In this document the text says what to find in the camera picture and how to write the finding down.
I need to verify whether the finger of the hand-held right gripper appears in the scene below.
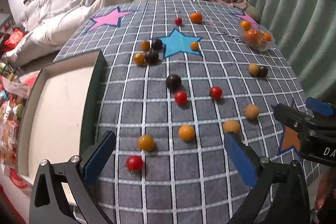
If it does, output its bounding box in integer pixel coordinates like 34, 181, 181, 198
306, 97, 334, 117
273, 103, 317, 135

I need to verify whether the white covered sofa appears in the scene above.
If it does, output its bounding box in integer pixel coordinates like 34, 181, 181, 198
5, 0, 141, 67

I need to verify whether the red round floor mat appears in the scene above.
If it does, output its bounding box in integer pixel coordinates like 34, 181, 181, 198
20, 71, 43, 88

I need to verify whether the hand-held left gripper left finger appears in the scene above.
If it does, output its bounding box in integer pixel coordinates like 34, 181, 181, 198
29, 130, 117, 224

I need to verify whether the person's right hand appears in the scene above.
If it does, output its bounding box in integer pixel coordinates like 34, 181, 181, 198
314, 169, 336, 217

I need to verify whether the clear plastic bowl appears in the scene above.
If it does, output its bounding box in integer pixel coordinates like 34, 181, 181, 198
238, 21, 276, 52

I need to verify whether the pile of snack packets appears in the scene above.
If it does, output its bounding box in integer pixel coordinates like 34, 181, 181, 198
0, 74, 30, 170

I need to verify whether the dark cardboard box white inside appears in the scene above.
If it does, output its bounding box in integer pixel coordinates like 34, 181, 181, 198
16, 49, 108, 216

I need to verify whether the grey checked star tablecloth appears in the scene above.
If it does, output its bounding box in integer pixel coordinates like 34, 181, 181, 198
52, 0, 319, 224

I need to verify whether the tan longan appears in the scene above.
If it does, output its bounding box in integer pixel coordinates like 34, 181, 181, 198
245, 105, 260, 120
248, 63, 260, 76
223, 120, 241, 134

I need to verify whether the red patterned cushion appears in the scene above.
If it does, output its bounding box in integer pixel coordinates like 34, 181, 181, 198
4, 28, 26, 51

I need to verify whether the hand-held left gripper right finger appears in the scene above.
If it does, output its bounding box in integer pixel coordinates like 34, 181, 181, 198
224, 132, 311, 224

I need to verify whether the pale green curtain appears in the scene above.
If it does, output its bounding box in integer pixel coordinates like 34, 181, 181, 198
220, 0, 336, 106

